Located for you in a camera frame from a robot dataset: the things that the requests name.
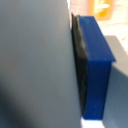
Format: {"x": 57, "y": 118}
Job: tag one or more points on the cobalt blue cup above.
{"x": 35, "y": 63}

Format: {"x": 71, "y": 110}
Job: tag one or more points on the orange plastic object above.
{"x": 101, "y": 7}

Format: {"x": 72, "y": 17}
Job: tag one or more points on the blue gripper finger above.
{"x": 95, "y": 70}

